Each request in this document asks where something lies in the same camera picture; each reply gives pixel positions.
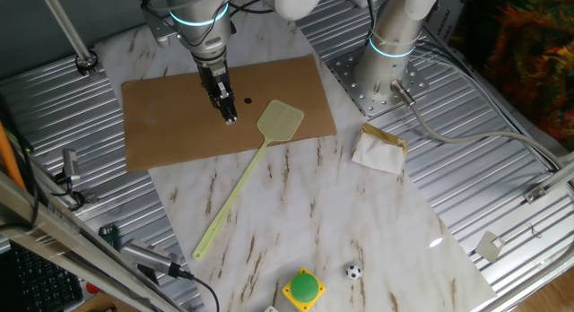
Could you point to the silver finned camera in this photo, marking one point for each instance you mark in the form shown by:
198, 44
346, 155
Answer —
148, 256

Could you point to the light green flyswatter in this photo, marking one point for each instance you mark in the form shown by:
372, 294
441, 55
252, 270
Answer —
280, 121

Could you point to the gold white tissue pack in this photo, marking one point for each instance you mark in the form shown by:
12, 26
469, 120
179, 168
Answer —
379, 155

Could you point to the small soccer ball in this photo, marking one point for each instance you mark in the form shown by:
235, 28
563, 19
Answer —
353, 271

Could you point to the green hex key set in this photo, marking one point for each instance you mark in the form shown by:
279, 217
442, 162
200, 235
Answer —
109, 236

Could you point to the emergency stop button box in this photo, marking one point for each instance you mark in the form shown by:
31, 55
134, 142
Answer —
92, 288

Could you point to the small silver camera mount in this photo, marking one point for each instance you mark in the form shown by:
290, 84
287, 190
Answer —
70, 165

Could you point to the brown cardboard sheet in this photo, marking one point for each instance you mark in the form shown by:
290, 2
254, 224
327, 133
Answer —
170, 119

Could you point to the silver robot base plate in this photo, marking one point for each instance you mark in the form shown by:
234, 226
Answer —
372, 106

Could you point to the yellow box green button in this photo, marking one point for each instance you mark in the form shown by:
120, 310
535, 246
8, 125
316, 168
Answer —
304, 287

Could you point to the small white box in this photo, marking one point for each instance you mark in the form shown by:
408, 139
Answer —
271, 309

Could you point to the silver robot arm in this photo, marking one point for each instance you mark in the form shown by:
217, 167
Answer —
202, 34

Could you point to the silver stand pole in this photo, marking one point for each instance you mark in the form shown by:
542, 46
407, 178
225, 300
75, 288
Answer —
67, 29

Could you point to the aluminium frame bar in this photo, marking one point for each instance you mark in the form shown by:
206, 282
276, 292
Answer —
67, 245

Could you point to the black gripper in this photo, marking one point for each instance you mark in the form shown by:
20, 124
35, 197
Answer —
214, 81

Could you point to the black keyboard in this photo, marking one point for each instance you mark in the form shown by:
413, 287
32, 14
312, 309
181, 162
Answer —
40, 285

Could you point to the colourful orange green cloth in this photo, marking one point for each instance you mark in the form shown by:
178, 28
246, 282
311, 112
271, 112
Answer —
529, 56

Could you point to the orange pole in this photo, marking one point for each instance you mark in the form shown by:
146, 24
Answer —
8, 157

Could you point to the brown cardboard box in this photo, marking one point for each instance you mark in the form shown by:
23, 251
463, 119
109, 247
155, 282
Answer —
96, 304

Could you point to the silver corner bracket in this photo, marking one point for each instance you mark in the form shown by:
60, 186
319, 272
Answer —
536, 193

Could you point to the white marble pattern board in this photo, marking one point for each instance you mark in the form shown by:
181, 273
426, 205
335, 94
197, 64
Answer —
314, 204

